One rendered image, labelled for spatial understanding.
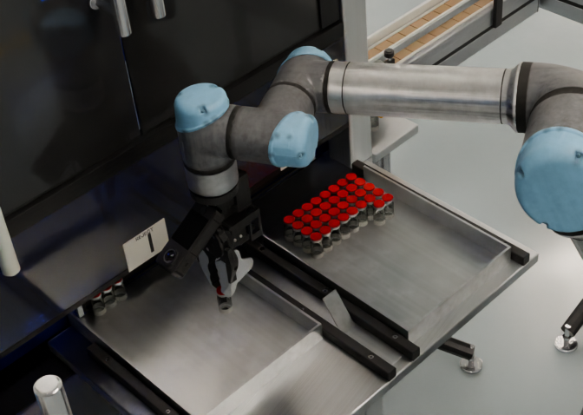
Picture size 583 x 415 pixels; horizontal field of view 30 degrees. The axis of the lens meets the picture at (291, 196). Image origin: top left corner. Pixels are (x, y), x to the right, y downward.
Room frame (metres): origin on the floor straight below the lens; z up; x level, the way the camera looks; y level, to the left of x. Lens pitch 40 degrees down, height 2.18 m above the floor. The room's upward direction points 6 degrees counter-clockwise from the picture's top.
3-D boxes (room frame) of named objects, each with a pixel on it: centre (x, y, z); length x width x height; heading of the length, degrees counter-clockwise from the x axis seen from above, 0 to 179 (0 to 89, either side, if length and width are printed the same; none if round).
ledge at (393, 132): (1.76, -0.17, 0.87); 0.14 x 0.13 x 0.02; 40
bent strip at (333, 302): (1.19, -0.09, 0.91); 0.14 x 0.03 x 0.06; 41
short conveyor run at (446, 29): (2.01, -0.32, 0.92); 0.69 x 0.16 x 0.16; 130
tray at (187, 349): (1.25, 0.18, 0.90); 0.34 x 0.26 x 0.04; 40
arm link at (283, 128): (1.21, 0.01, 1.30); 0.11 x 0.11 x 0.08; 68
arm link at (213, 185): (1.23, 0.11, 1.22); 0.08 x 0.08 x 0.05
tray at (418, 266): (1.38, -0.15, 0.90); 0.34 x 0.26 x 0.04; 40
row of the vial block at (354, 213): (1.45, -0.10, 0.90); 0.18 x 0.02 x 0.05; 130
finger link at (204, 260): (1.25, 0.12, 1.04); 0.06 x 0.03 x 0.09; 130
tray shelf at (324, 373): (1.30, 0.01, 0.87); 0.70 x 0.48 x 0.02; 130
